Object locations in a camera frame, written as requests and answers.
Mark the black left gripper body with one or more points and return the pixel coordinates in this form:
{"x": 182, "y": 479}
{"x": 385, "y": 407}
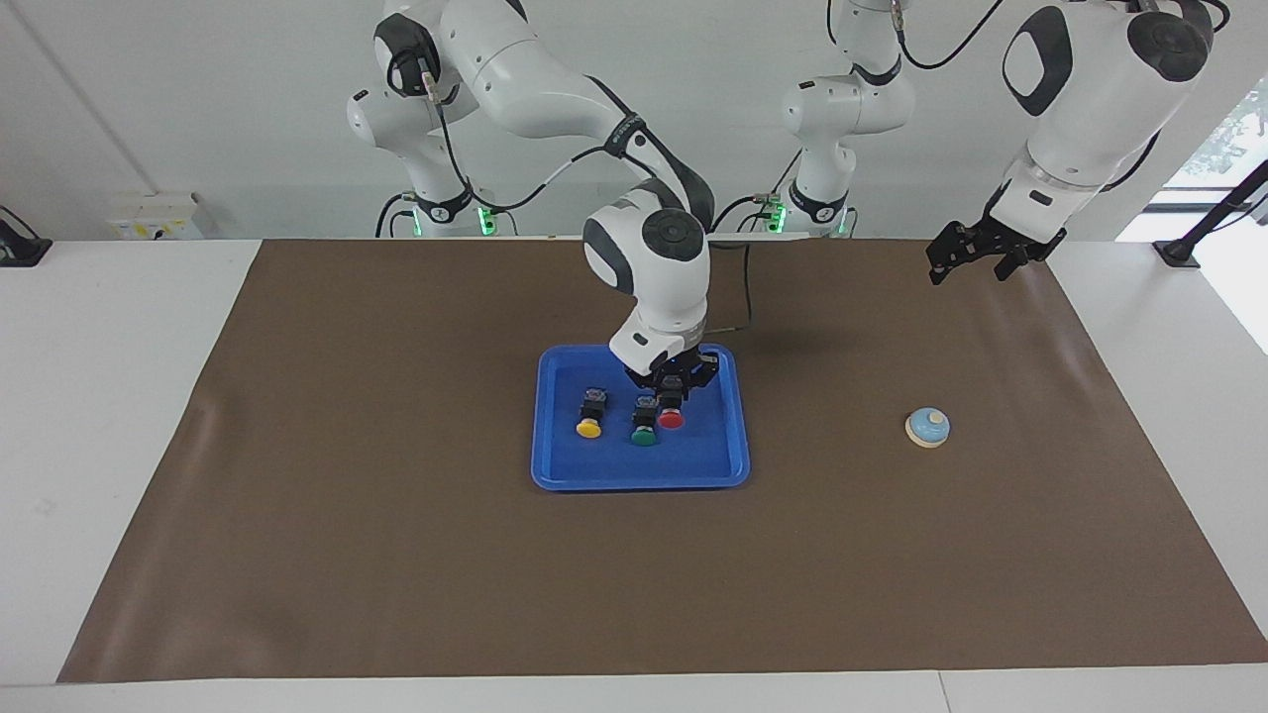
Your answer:
{"x": 991, "y": 243}

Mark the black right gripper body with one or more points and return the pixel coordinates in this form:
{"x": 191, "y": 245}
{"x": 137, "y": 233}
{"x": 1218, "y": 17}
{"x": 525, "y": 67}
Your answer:
{"x": 679, "y": 366}

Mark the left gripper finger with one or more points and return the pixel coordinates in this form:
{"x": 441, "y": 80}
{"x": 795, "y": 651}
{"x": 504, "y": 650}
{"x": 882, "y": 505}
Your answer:
{"x": 1010, "y": 265}
{"x": 939, "y": 269}

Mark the red mushroom push button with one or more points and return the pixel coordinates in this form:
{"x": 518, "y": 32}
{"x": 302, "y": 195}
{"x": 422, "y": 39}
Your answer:
{"x": 671, "y": 420}

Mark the green mushroom push button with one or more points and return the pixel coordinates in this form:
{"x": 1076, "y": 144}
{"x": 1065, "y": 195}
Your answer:
{"x": 645, "y": 436}

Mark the yellow mushroom push button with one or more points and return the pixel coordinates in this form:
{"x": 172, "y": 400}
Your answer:
{"x": 591, "y": 426}

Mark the light blue service bell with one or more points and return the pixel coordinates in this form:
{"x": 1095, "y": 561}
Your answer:
{"x": 929, "y": 428}

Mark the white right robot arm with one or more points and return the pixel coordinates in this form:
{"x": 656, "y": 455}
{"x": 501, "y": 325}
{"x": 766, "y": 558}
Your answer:
{"x": 654, "y": 267}

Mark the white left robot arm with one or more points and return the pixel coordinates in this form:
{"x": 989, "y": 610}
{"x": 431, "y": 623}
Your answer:
{"x": 1080, "y": 109}

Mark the blue plastic tray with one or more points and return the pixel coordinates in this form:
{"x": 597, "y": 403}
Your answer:
{"x": 604, "y": 465}

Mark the black clamp stand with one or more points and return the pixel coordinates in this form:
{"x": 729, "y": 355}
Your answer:
{"x": 1179, "y": 250}

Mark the brown table mat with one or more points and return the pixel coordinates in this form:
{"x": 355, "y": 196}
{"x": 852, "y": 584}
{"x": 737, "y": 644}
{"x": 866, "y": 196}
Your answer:
{"x": 396, "y": 574}

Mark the white wall socket box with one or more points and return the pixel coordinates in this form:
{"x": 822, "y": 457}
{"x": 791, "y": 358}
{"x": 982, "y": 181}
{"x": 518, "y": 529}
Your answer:
{"x": 154, "y": 216}

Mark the black desk mount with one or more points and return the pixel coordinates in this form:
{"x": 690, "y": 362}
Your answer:
{"x": 20, "y": 248}

